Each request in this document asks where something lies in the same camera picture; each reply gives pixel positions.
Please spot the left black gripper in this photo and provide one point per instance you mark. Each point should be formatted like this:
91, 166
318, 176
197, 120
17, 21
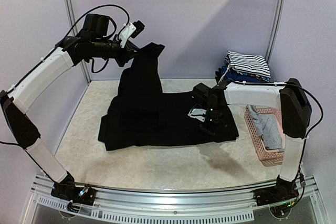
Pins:
128, 51

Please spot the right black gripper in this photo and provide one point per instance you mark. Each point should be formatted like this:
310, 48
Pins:
210, 126

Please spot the black white striped shirt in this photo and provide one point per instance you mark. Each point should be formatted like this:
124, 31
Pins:
253, 64

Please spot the black garment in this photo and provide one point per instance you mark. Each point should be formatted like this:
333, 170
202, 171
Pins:
141, 114

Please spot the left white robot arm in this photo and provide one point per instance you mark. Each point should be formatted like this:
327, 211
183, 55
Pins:
17, 102

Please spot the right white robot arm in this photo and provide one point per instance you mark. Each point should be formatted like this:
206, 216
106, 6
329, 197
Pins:
288, 97

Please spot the pink plastic laundry basket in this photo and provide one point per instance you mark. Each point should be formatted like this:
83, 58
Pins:
266, 156

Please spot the blue orange patterned shorts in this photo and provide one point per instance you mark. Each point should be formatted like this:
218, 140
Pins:
242, 76

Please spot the grey garment in basket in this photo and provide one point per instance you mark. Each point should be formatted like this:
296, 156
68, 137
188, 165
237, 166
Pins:
266, 128

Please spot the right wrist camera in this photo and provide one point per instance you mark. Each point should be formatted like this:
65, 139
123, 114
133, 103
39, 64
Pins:
197, 113

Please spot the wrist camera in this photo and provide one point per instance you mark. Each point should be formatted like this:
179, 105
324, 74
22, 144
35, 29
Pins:
130, 30
197, 113

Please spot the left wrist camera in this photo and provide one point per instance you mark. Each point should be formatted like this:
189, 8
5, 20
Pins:
130, 30

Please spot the right aluminium corner post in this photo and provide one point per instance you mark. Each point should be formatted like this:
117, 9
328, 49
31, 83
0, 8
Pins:
274, 29

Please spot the aluminium front rail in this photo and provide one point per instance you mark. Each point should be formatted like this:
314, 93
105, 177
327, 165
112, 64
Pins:
229, 205

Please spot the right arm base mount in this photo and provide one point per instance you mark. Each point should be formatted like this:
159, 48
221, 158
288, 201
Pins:
283, 190

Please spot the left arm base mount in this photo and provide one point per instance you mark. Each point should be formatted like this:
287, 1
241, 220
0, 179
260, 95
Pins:
68, 190

